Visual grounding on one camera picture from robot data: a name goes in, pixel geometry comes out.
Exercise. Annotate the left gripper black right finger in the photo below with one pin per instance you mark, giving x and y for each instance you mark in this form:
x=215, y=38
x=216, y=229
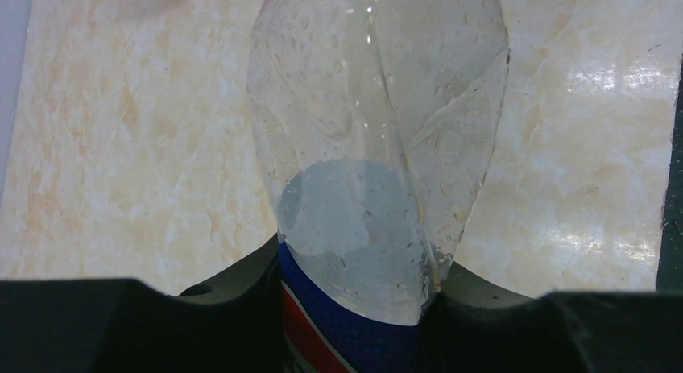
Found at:
x=477, y=326

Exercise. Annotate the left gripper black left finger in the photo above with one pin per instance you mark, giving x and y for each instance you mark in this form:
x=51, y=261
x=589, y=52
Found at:
x=227, y=323

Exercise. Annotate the clear bottle blue label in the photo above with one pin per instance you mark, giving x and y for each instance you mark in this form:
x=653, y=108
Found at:
x=374, y=123

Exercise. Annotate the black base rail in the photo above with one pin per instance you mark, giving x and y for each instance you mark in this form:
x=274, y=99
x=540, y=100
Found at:
x=669, y=273

